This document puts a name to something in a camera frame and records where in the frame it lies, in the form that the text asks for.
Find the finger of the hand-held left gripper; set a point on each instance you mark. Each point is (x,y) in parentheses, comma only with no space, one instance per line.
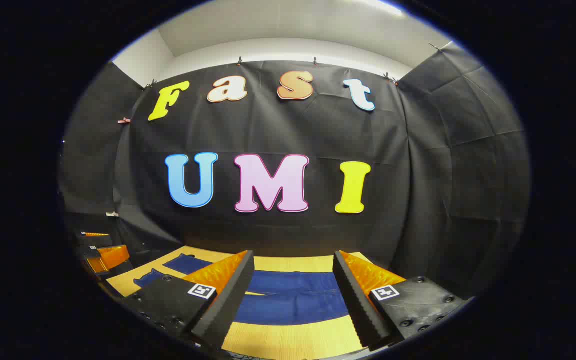
(94,239)
(113,257)

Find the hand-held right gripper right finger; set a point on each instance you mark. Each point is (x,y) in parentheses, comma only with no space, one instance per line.
(355,300)

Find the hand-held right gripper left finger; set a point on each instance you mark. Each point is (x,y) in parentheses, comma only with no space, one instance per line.
(233,295)

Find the blue denim jeans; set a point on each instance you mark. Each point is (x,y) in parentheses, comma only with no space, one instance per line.
(293,300)

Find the small red backdrop clip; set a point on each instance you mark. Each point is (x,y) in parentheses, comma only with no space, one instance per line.
(124,120)

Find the black backdrop cloth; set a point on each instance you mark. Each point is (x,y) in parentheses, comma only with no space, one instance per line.
(288,130)

